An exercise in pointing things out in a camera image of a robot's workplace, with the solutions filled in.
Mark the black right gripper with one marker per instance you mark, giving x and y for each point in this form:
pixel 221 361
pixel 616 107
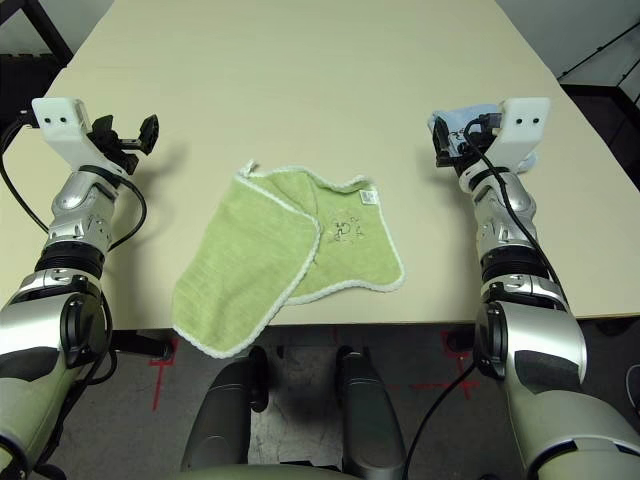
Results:
pixel 462 160

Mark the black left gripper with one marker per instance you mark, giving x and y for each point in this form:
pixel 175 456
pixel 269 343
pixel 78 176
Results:
pixel 122 155

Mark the green towel white trim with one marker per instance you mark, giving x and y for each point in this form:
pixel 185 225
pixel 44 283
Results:
pixel 235 240

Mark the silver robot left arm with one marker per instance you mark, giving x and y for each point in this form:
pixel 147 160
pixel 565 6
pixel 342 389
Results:
pixel 30 320

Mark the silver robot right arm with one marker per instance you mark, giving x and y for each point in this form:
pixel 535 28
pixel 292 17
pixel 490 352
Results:
pixel 540 350

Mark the light blue folded towel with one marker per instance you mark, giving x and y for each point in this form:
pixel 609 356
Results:
pixel 462 117

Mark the black foam floor mat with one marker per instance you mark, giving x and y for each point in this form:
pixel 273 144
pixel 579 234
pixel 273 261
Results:
pixel 20 85

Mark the black metal rack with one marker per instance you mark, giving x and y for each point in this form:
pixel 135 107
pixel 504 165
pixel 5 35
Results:
pixel 600 115

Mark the black table foot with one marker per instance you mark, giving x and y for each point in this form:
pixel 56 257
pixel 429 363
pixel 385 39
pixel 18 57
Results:
pixel 140 342
pixel 460 341

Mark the grey robot right leg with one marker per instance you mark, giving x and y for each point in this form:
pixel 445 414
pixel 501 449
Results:
pixel 370 415

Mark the pale robot waist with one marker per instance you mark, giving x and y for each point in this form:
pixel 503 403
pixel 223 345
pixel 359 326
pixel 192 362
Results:
pixel 260 475

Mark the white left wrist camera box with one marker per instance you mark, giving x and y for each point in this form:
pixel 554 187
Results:
pixel 60 125

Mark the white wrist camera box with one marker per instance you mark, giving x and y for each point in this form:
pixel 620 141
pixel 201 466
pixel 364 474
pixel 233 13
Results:
pixel 60 125
pixel 525 125

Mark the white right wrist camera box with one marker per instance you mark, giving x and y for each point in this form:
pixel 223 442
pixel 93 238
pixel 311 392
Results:
pixel 525 125

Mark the black metal frame bar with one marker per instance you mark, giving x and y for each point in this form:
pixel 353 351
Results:
pixel 50 30

